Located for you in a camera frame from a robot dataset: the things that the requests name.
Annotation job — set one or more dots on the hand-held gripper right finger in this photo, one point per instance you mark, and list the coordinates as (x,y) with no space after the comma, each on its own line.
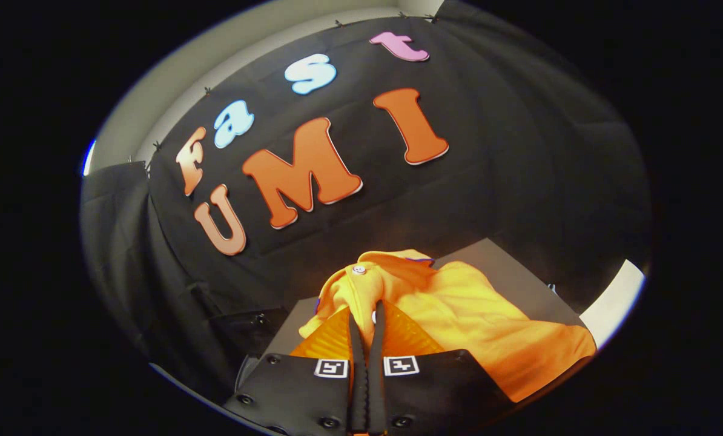
(378,375)

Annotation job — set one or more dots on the black backdrop cloth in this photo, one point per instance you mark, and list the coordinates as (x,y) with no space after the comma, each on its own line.
(519,151)

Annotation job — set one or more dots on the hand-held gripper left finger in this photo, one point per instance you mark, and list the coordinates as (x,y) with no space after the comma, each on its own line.
(358,375)

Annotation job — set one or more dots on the yellow polo shirt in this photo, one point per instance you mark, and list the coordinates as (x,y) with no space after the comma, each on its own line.
(488,327)

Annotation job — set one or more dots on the white panel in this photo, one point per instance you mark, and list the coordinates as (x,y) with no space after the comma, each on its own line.
(616,300)

